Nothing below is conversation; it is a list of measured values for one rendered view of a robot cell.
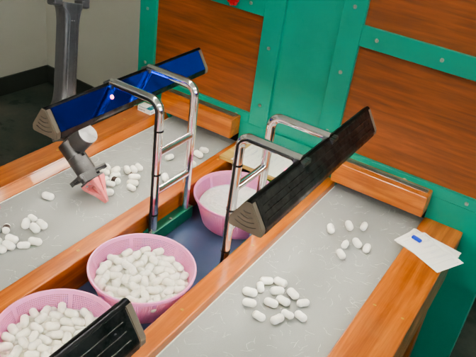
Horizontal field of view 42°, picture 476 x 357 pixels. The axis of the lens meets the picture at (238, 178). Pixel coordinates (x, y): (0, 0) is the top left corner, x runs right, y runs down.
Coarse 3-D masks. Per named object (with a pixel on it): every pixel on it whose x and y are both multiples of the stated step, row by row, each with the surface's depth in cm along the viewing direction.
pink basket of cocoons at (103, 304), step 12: (60, 288) 141; (24, 300) 137; (48, 300) 140; (60, 300) 141; (72, 300) 141; (84, 300) 141; (96, 300) 140; (12, 312) 135; (24, 312) 137; (0, 324) 131; (0, 336) 130
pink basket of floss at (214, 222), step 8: (208, 176) 191; (216, 176) 193; (224, 176) 195; (200, 184) 188; (216, 184) 194; (224, 184) 195; (248, 184) 195; (200, 192) 188; (200, 208) 179; (208, 216) 177; (216, 216) 175; (224, 216) 173; (208, 224) 180; (216, 224) 178; (224, 224) 176; (216, 232) 181; (232, 232) 178; (240, 232) 178
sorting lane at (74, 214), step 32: (96, 160) 196; (128, 160) 198; (32, 192) 176; (64, 192) 179; (128, 192) 183; (0, 224) 162; (64, 224) 166; (96, 224) 168; (0, 256) 152; (32, 256) 153; (0, 288) 142
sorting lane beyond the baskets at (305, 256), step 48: (336, 192) 197; (288, 240) 172; (336, 240) 175; (384, 240) 178; (240, 288) 153; (336, 288) 157; (192, 336) 137; (240, 336) 139; (288, 336) 141; (336, 336) 143
